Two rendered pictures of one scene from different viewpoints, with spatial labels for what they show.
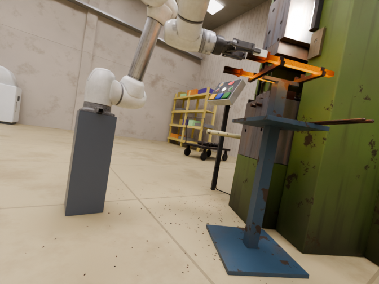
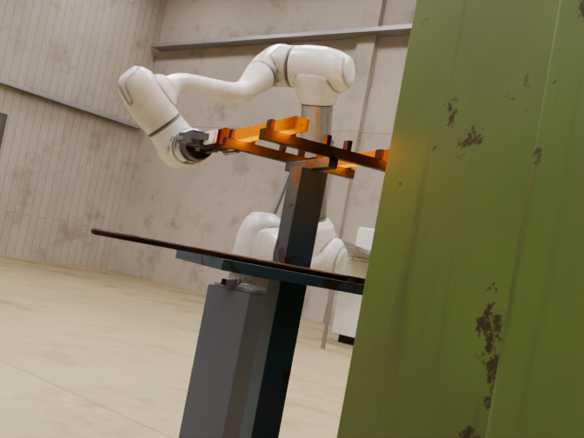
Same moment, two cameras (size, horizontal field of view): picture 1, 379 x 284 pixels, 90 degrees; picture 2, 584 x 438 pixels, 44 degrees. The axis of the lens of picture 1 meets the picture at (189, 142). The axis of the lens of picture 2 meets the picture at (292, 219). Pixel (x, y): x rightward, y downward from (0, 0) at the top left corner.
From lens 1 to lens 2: 1.97 m
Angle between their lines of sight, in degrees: 75
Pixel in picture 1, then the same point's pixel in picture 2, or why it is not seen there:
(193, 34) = (160, 147)
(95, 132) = (221, 320)
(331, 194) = not seen: outside the picture
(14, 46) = not seen: hidden behind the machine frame
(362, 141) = (454, 314)
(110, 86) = (253, 240)
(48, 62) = not seen: outside the picture
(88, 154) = (209, 357)
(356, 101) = (439, 163)
